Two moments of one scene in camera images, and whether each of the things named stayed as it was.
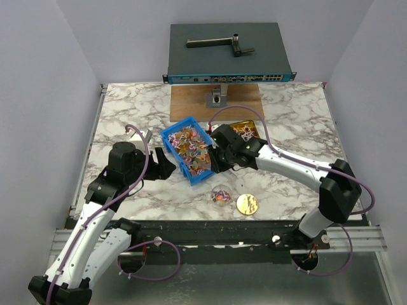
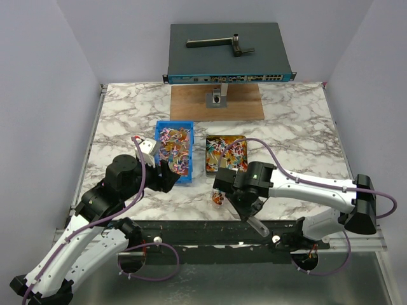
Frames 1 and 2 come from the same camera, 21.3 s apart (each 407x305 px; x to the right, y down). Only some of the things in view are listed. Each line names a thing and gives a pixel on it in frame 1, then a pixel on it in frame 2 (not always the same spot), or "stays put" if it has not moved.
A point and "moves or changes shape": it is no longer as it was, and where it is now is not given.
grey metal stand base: x=218 y=98 stays put
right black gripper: x=219 y=152 → x=247 y=208
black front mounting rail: x=224 y=243 stays put
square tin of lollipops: x=246 y=129 moves or changes shape
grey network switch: x=213 y=65 stays put
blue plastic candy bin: x=187 y=143 moves or changes shape
